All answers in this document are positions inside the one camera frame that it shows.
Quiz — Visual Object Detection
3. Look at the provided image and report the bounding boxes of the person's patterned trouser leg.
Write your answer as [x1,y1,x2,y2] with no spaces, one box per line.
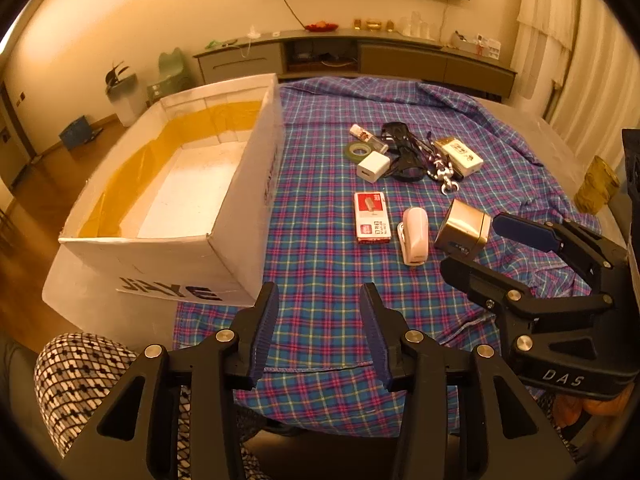
[34,332,271,480]

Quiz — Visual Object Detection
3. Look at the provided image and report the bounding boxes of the white curtain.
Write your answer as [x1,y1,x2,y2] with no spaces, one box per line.
[510,0,591,126]

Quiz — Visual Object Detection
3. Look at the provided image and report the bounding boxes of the white desk organiser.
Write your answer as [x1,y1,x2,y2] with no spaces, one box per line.
[452,30,501,58]

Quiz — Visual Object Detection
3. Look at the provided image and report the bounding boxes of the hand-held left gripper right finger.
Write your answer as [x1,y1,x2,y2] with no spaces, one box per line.
[360,282,581,480]

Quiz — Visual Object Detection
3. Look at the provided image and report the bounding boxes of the white charger adapter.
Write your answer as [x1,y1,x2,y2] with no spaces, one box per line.
[356,152,390,184]

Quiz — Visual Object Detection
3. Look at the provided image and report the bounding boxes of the long grey media cabinet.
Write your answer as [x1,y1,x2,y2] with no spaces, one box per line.
[192,27,518,103]

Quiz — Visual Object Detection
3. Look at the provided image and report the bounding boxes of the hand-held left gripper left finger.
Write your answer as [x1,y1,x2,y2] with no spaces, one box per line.
[60,281,281,480]

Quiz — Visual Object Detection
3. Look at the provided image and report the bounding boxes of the dark grey sofa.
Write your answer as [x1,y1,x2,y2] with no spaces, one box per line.
[0,335,66,480]

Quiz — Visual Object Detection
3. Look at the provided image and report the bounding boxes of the gold and white card pack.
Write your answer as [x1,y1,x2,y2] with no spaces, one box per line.
[432,137,485,178]

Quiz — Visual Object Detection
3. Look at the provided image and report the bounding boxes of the gold metal tin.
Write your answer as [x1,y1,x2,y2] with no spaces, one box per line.
[433,198,492,260]

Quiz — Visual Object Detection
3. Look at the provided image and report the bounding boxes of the small clear bottle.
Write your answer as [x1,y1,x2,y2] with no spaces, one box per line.
[350,124,390,155]

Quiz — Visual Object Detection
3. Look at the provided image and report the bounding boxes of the gold ornaments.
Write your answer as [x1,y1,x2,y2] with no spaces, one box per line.
[353,17,396,32]

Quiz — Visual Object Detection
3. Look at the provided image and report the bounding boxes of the clear drinking glasses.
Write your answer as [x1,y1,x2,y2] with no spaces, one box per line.
[400,10,436,38]

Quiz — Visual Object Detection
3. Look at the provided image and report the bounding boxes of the black glasses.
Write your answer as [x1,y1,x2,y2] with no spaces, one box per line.
[381,122,426,183]

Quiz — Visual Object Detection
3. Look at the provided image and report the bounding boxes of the green plastic child chair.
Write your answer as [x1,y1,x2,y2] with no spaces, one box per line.
[146,46,193,106]

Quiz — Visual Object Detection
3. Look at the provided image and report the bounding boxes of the lanyard with metal clips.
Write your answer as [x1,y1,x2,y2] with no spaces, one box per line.
[422,131,461,195]

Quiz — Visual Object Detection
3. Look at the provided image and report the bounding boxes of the blue plaid cloth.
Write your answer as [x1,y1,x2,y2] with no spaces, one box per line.
[172,76,608,436]

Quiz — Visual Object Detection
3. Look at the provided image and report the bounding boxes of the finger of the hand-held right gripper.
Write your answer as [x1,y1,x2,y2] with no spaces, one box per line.
[492,211,628,297]
[440,254,616,356]

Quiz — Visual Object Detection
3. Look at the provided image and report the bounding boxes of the red staple box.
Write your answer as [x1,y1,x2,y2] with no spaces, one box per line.
[353,191,392,245]

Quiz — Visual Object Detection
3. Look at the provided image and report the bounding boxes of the white stapler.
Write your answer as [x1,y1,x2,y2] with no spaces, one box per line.
[397,207,431,267]

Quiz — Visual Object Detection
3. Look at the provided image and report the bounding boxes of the white cardboard box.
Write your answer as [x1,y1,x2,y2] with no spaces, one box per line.
[41,73,286,351]

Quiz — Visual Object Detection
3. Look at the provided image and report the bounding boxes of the white pot with plant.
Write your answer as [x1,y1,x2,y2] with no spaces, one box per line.
[105,60,138,128]

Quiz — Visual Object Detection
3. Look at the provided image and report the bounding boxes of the blue plastic crate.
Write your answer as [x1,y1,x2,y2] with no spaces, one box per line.
[58,115,103,150]

